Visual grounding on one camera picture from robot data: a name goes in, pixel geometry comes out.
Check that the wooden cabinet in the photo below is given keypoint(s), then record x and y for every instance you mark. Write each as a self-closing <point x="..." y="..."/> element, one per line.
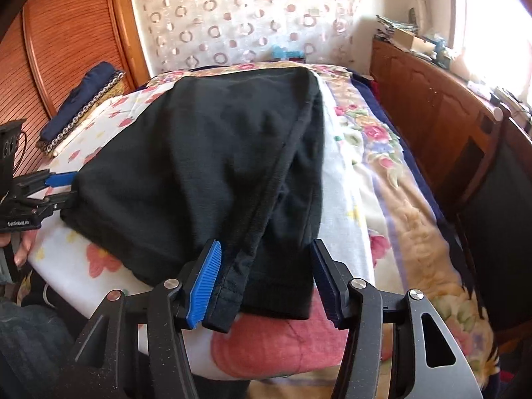
<point x="428" y="104"/>

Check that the person's left hand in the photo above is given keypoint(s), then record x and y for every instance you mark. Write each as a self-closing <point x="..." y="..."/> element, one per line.
<point x="25" y="249"/>

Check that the beige floral blanket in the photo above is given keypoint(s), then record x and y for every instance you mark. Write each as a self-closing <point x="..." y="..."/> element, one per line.
<point x="415" y="232"/>

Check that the white pink-flowered bed sheet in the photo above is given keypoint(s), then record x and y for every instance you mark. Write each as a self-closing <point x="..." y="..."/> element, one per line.
<point x="104" y="262"/>

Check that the black t-shirt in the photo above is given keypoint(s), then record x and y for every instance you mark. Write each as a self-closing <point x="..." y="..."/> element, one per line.
<point x="187" y="153"/>

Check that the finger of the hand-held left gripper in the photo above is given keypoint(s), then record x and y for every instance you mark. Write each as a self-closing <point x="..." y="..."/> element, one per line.
<point x="54" y="203"/>
<point x="60" y="179"/>

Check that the bright window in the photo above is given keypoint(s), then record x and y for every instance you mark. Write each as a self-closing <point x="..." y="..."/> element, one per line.
<point x="494" y="20"/>

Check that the yellow pillow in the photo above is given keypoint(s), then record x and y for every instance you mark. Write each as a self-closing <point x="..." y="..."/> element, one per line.
<point x="115" y="89"/>

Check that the stack of magazines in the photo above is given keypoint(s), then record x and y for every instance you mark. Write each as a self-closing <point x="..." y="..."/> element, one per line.
<point x="395" y="24"/>

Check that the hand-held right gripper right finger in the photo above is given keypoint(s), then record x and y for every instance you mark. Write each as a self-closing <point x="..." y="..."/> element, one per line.
<point x="328" y="282"/>

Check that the teal plastic packet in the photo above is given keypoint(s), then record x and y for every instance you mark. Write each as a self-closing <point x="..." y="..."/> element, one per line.
<point x="282" y="52"/>

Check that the wooden chair with dark back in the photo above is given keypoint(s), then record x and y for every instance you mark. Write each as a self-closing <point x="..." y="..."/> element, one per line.
<point x="498" y="224"/>

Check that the navy medallion patterned cloth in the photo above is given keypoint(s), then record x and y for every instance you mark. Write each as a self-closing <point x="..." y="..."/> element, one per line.
<point x="72" y="121"/>

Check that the wooden slatted wardrobe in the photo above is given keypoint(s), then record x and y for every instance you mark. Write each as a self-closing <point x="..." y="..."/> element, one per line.
<point x="70" y="29"/>

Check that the cardboard box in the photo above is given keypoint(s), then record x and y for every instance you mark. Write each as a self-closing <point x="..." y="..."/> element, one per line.
<point x="409" y="40"/>

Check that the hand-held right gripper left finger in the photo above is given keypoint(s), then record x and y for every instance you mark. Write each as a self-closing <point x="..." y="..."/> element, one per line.
<point x="205" y="286"/>

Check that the pink towel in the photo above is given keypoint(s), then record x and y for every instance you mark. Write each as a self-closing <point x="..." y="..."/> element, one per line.
<point x="266" y="349"/>

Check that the circle patterned curtain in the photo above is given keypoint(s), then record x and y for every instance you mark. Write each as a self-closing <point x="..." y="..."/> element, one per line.
<point x="249" y="16"/>

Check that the person's dark jeans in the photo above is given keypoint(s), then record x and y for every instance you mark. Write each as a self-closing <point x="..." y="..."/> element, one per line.
<point x="29" y="341"/>

